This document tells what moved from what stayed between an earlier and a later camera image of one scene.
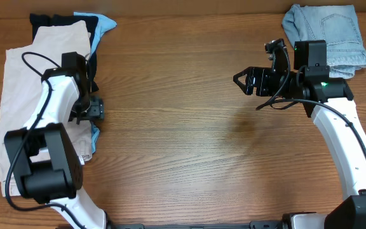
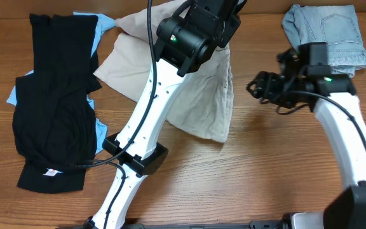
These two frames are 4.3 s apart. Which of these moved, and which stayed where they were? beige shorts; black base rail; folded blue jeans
Moved: beige shorts
Stayed: black base rail; folded blue jeans
